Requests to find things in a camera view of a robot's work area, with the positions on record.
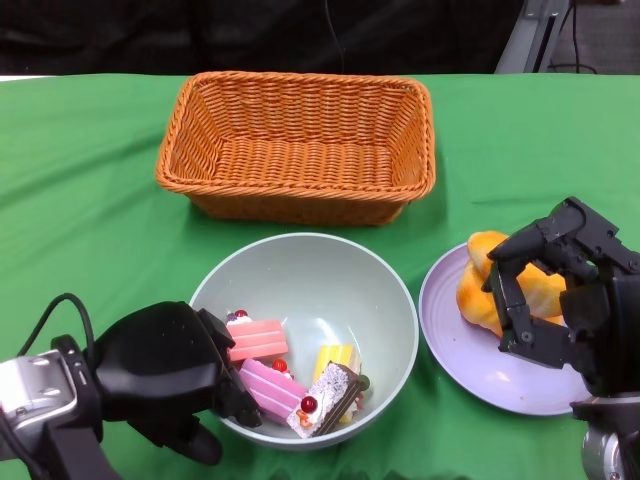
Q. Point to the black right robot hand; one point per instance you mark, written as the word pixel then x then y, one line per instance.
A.
pixel 610 320

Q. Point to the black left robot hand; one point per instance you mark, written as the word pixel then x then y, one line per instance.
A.
pixel 150 360

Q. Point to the plain golden bread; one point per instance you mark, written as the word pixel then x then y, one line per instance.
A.
pixel 540 295

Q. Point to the salmon pink cake slice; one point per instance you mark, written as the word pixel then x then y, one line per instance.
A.
pixel 257 340

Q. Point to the magenta pink cake slice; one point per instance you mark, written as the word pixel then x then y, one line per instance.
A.
pixel 272 390

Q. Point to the orange white striped bread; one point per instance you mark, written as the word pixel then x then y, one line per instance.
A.
pixel 475 305

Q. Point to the grey-green bowl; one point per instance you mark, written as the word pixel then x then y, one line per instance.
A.
pixel 310 280

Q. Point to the white chocolate cake slice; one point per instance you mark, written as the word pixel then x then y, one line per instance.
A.
pixel 325 400

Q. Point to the yellow cake slice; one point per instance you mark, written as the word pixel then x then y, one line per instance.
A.
pixel 332 357

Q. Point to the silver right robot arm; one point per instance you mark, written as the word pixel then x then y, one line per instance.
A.
pixel 610 440

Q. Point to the lavender plate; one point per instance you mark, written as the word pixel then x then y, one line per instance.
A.
pixel 460 365

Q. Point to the orange wicker basket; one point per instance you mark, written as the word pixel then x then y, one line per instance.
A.
pixel 300 160

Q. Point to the green tablecloth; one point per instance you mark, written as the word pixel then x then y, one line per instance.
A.
pixel 75 200

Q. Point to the grey metal stand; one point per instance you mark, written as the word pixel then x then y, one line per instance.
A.
pixel 525 40

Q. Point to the black backdrop curtain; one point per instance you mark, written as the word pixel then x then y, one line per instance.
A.
pixel 150 35

